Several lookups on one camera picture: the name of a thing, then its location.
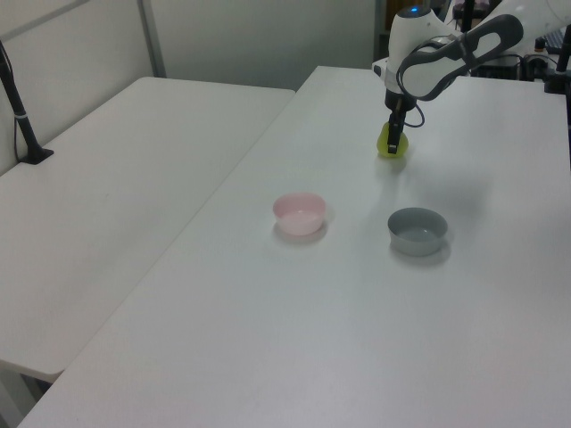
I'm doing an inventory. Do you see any black clamp stand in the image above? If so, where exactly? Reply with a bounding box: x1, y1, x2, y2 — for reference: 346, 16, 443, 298
542, 24, 571, 95

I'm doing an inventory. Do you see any grey plastic bowl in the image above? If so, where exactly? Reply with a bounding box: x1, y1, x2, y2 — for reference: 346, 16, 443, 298
386, 207, 449, 258

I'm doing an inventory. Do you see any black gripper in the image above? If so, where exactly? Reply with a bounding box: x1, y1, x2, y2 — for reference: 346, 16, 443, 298
384, 88, 414, 156

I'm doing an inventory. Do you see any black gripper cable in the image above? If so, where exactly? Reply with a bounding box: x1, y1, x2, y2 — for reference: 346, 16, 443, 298
402, 100, 426, 129

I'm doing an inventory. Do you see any grey metal partition post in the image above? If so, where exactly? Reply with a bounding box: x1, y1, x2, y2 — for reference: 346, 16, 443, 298
136, 0, 167, 79

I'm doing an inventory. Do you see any white side table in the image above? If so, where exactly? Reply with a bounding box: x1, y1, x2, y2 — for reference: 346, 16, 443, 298
0, 76, 298, 383

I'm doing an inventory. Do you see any black camera pole with base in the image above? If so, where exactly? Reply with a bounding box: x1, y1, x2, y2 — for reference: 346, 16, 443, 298
0, 39, 55, 165

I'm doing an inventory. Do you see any thin black pole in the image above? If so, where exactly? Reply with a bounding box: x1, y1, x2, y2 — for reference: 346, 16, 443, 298
454, 0, 476, 33

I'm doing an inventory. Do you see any pink plastic bowl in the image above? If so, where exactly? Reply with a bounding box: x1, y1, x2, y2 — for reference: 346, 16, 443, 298
272, 192, 327, 237

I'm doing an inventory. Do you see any green pear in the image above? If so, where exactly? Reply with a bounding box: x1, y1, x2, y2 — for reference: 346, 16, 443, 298
376, 123, 411, 161

